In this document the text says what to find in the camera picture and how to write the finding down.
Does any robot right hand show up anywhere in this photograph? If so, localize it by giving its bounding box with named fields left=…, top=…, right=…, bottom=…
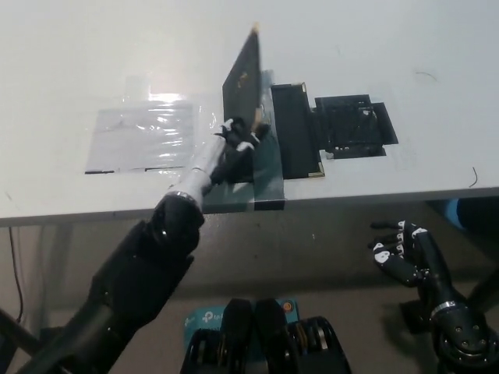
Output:
left=367, top=220, right=465, bottom=312

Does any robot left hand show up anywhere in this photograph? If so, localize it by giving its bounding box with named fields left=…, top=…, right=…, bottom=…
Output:
left=168, top=116, right=271, bottom=204

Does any black diary with gold corners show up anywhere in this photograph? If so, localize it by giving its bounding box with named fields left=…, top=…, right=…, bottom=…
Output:
left=212, top=22, right=327, bottom=186

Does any black tape patch on desk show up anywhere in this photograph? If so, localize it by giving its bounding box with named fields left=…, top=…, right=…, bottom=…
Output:
left=311, top=93, right=399, bottom=160

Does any black floor tape patch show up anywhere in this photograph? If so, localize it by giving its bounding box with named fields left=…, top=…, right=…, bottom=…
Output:
left=400, top=299, right=434, bottom=336

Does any clear plastic tape patch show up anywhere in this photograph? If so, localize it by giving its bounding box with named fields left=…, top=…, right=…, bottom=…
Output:
left=83, top=99, right=219, bottom=175

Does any teal tp-link box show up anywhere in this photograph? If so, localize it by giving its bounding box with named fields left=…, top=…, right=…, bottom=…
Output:
left=183, top=298, right=299, bottom=340

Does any brown table leg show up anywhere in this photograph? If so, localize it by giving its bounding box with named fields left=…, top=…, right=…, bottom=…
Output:
left=0, top=307, right=44, bottom=374

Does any gray duct tape strip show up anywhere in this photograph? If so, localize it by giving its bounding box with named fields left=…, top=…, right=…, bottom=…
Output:
left=251, top=69, right=288, bottom=213

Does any thin black cable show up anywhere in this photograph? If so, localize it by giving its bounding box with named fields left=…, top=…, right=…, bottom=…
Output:
left=9, top=228, right=25, bottom=323

